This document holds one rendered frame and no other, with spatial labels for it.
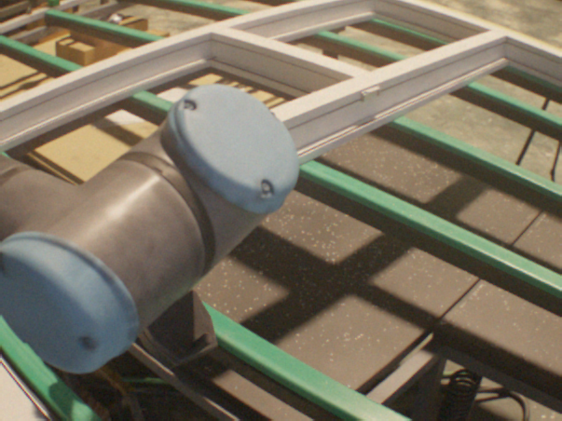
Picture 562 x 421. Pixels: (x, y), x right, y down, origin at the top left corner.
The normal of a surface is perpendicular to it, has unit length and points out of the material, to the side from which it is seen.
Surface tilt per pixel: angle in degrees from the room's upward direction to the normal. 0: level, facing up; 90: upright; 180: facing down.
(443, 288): 0
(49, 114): 90
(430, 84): 90
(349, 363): 0
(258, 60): 90
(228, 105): 38
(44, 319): 93
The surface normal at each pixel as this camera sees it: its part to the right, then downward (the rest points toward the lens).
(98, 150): 0.00, -0.86
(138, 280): 0.81, 0.00
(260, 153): 0.55, -0.54
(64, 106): 0.71, 0.36
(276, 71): -0.70, 0.36
